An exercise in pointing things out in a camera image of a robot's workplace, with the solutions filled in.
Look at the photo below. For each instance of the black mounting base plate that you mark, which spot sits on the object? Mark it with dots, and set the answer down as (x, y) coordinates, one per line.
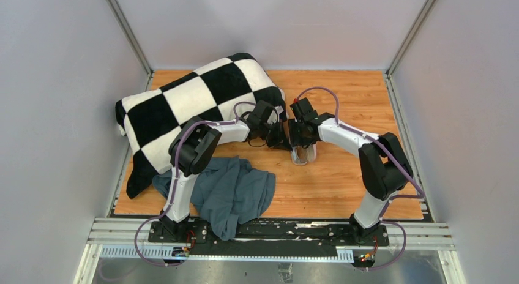
(272, 238)

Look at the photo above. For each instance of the orange sunglasses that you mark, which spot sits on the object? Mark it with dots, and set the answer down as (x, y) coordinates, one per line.
(302, 155)

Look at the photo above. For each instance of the black white checkered pillow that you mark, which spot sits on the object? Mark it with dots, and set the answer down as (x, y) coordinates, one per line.
(151, 120)

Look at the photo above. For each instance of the aluminium frame rail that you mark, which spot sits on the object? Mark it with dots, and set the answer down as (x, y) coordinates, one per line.
(129, 238)

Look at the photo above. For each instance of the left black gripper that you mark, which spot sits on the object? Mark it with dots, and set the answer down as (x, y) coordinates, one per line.
(280, 141)

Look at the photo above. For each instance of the pink glasses case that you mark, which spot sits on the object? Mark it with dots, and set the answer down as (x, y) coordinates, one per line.
(304, 156)

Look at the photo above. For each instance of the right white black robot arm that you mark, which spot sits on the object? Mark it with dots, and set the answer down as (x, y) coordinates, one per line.
(384, 166)

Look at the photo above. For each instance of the grey blue crumpled garment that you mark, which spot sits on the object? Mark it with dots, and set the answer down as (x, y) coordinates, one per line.
(230, 192)

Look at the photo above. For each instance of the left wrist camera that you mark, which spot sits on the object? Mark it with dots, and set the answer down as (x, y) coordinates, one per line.
(280, 112)

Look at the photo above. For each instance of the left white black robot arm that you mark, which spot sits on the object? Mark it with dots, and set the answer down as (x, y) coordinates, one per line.
(192, 150)

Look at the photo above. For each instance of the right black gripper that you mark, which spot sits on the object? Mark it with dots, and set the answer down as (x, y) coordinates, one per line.
(295, 139)

